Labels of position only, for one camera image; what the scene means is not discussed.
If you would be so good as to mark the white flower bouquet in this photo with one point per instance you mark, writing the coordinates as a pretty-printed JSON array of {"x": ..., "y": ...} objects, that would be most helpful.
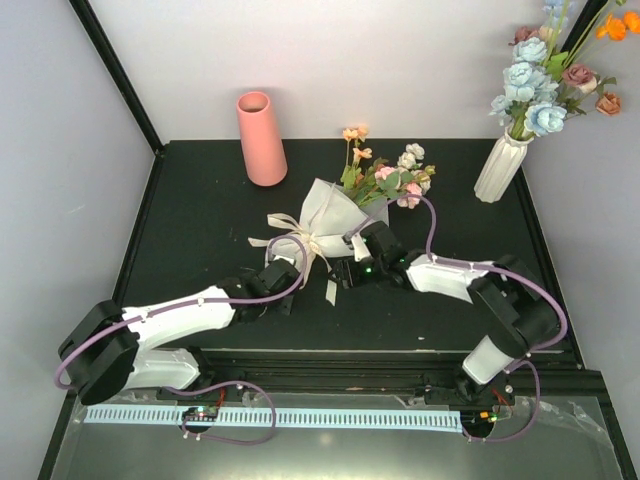
[{"x": 331, "y": 210}]

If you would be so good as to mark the pink cylindrical vase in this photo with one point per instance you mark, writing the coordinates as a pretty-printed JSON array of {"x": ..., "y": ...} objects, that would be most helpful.
[{"x": 260, "y": 138}]

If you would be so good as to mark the circuit board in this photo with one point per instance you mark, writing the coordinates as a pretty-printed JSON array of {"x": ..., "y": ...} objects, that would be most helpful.
[
  {"x": 485, "y": 416},
  {"x": 199, "y": 414}
]

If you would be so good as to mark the right black frame post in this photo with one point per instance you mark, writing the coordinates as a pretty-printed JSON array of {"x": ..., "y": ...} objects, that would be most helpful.
[{"x": 589, "y": 14}]

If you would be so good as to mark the right circuit board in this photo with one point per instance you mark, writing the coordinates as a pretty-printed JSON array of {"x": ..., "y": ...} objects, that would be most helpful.
[{"x": 485, "y": 416}]

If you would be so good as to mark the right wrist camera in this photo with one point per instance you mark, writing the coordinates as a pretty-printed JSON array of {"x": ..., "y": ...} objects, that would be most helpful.
[{"x": 358, "y": 247}]

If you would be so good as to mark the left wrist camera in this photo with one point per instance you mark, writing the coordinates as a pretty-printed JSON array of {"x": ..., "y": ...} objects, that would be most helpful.
[{"x": 274, "y": 258}]

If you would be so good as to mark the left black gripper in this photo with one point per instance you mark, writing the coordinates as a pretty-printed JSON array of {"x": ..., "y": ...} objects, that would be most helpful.
[{"x": 286, "y": 306}]

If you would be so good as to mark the black frame post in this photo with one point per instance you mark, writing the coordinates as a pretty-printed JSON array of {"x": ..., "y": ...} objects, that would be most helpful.
[
  {"x": 589, "y": 14},
  {"x": 102, "y": 45}
]

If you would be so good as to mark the black aluminium rail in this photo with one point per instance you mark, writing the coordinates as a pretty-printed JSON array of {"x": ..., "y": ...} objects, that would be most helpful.
[{"x": 333, "y": 369}]

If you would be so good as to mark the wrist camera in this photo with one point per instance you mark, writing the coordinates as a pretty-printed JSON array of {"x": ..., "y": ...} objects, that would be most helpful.
[
  {"x": 274, "y": 258},
  {"x": 358, "y": 247}
]

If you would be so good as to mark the left black frame post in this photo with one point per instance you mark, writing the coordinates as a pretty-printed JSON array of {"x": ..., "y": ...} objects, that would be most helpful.
[{"x": 102, "y": 45}]

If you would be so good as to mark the white ribbed vase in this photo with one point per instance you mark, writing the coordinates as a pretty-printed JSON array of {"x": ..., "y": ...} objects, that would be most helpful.
[{"x": 500, "y": 168}]

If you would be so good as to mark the white slotted cable duct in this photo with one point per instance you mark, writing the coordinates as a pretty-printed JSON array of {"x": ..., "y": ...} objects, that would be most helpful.
[{"x": 307, "y": 418}]

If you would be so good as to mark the left circuit board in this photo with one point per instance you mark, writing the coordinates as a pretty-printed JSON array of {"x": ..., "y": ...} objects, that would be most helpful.
[{"x": 199, "y": 414}]

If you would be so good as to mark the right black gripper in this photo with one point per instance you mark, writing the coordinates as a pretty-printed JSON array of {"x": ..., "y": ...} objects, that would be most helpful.
[{"x": 349, "y": 277}]

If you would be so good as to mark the blue and pink flower arrangement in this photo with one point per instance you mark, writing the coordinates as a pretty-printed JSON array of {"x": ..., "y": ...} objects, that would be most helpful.
[{"x": 547, "y": 83}]

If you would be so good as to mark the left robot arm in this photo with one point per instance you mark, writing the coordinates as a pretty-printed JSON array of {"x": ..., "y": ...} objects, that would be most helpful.
[{"x": 114, "y": 349}]

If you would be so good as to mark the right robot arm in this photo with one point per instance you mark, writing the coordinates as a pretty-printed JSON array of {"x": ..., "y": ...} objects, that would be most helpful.
[{"x": 517, "y": 316}]

